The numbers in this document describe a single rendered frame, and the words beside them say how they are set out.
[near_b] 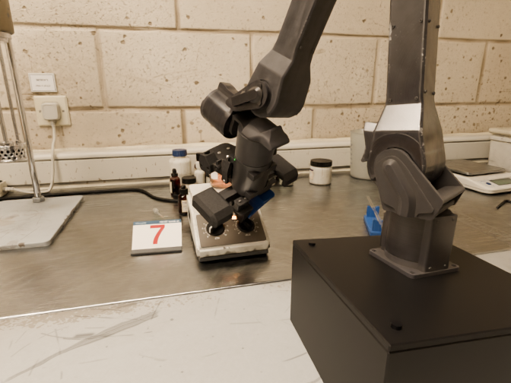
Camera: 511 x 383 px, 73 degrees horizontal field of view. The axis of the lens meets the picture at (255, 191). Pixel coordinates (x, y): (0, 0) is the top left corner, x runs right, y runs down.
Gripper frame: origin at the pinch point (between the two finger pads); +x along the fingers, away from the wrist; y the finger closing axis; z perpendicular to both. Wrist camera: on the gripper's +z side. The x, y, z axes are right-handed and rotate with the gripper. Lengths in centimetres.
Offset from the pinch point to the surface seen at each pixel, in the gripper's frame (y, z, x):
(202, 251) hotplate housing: 9.3, -0.6, 4.5
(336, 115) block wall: -67, 25, 20
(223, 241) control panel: 5.4, -1.4, 4.1
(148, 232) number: 13.0, 11.4, 9.5
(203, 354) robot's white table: 20.8, -16.2, -3.9
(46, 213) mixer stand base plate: 24.9, 37.6, 21.4
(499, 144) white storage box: -106, -19, 19
